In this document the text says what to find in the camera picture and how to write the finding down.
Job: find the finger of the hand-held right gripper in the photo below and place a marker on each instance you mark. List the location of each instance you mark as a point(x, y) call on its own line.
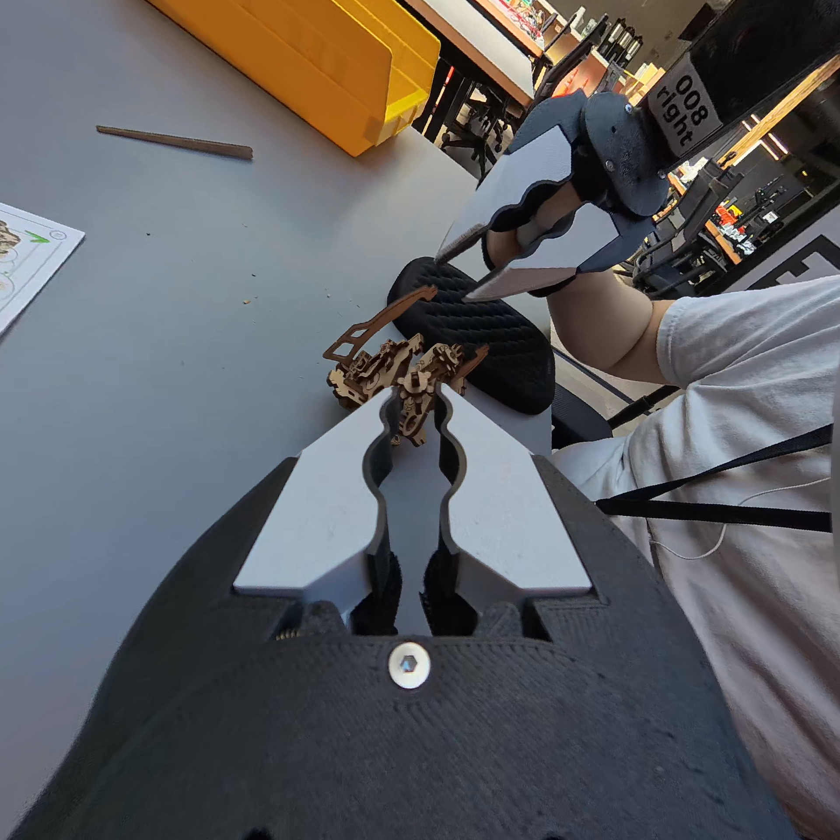
point(525, 170)
point(571, 246)

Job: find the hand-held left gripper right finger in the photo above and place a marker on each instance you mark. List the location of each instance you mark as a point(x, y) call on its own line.
point(518, 525)

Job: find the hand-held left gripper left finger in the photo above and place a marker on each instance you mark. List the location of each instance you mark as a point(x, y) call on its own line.
point(315, 525)

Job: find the wooden gear model assembly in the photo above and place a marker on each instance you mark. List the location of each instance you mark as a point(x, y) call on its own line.
point(364, 377)

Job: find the person's right forearm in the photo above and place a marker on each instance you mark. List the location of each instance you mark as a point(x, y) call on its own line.
point(604, 328)

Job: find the person's right hand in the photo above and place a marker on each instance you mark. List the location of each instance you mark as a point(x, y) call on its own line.
point(508, 248)

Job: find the black mesh office chair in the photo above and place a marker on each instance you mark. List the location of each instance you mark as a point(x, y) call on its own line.
point(472, 131)

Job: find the black wrist rest pad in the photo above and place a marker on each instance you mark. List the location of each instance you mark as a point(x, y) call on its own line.
point(499, 341)

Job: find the wooden edged desk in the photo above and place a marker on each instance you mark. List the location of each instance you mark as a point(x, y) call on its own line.
point(787, 105)
point(485, 46)

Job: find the white marker board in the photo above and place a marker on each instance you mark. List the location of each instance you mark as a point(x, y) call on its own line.
point(761, 275)

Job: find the person in white shirt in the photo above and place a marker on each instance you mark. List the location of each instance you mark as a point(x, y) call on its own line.
point(754, 394)

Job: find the yellow plastic bin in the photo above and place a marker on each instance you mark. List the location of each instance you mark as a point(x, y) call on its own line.
point(295, 65)

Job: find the wooden wedge stick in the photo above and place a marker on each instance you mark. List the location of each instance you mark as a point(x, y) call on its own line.
point(197, 145)

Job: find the white instruction booklet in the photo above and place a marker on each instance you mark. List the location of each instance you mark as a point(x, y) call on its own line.
point(26, 275)

